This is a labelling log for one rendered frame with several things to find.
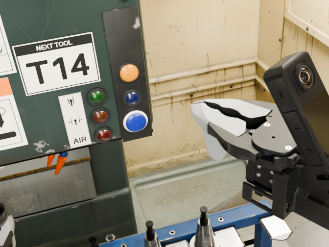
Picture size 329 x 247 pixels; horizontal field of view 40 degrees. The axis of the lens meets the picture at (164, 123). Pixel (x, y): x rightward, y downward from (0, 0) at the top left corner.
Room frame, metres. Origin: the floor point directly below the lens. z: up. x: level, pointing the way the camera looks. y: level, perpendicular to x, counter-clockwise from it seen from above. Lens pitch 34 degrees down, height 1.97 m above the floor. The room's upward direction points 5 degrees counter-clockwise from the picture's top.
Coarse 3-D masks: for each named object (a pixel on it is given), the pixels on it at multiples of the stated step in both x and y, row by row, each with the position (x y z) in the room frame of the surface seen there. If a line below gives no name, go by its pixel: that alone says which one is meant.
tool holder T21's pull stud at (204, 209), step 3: (201, 207) 0.63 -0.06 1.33; (204, 207) 0.63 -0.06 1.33; (201, 210) 0.63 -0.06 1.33; (204, 210) 0.62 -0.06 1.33; (207, 210) 0.63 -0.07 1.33; (201, 213) 0.63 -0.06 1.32; (204, 213) 0.62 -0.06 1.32; (201, 216) 0.63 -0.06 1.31; (204, 216) 0.62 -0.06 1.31; (207, 216) 0.63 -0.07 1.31; (201, 219) 0.62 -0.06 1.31; (204, 219) 0.62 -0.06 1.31; (207, 219) 0.62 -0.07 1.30; (201, 222) 0.62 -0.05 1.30; (204, 222) 0.62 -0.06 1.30; (207, 222) 0.62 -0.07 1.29
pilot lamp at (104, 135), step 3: (99, 132) 0.53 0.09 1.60; (102, 132) 0.53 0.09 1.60; (105, 132) 0.53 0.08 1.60; (108, 132) 0.53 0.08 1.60; (99, 135) 0.53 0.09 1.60; (102, 135) 0.52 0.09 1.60; (105, 135) 0.53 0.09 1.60; (108, 135) 0.53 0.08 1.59; (99, 138) 0.53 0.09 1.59; (102, 138) 0.52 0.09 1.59; (105, 138) 0.53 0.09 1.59; (108, 138) 0.53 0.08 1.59
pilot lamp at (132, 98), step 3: (129, 93) 0.54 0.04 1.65; (132, 93) 0.54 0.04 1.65; (135, 93) 0.54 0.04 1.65; (126, 96) 0.54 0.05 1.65; (129, 96) 0.54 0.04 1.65; (132, 96) 0.54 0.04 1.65; (135, 96) 0.54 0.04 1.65; (138, 96) 0.54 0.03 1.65; (126, 99) 0.54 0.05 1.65; (129, 99) 0.54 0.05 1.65; (132, 99) 0.54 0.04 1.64; (135, 99) 0.54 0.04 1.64; (138, 99) 0.54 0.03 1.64; (129, 102) 0.54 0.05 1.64; (132, 102) 0.54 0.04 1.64; (135, 102) 0.54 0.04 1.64
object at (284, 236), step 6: (264, 216) 0.70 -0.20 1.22; (270, 216) 0.70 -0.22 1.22; (264, 222) 0.68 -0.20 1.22; (270, 222) 0.68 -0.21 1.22; (276, 222) 0.68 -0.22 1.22; (282, 222) 0.68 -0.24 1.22; (264, 228) 0.67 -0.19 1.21; (270, 228) 0.66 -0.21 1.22; (276, 228) 0.66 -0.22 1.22; (282, 228) 0.66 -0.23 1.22; (288, 228) 0.66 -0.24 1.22; (270, 234) 0.65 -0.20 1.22; (276, 234) 0.64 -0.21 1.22; (282, 234) 0.64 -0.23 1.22; (288, 234) 0.64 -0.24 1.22; (282, 240) 0.63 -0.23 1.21
